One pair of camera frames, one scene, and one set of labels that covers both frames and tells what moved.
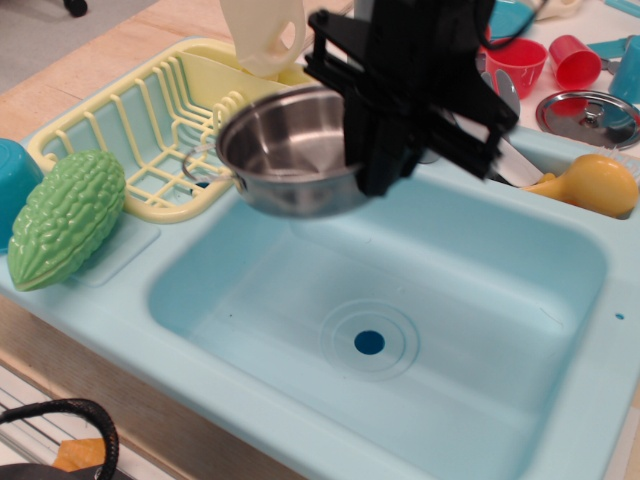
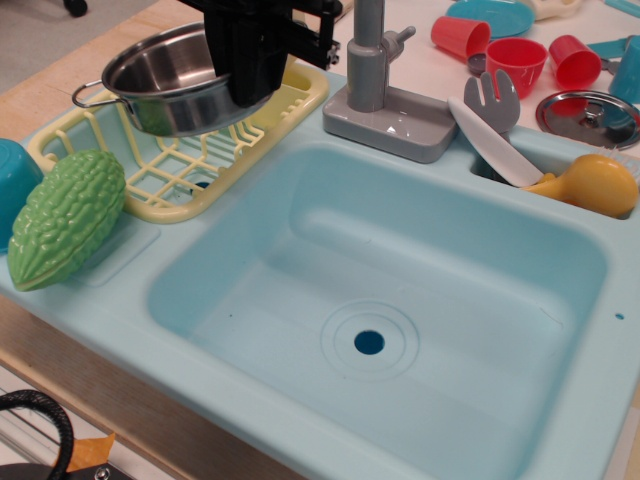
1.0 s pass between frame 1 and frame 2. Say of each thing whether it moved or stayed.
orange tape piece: stayed
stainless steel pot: moved
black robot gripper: moved
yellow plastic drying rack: stayed
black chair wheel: stayed
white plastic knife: stayed
